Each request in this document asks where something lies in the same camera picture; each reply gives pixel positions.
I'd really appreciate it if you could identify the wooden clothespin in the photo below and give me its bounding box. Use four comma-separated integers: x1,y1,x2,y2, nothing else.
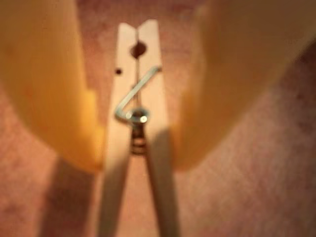
95,19,182,237

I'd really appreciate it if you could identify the brown wooden bowl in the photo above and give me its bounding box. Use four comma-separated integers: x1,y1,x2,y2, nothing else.
0,0,316,237

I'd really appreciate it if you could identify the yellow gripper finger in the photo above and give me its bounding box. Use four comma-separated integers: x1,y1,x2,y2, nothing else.
0,0,104,173
175,0,316,170

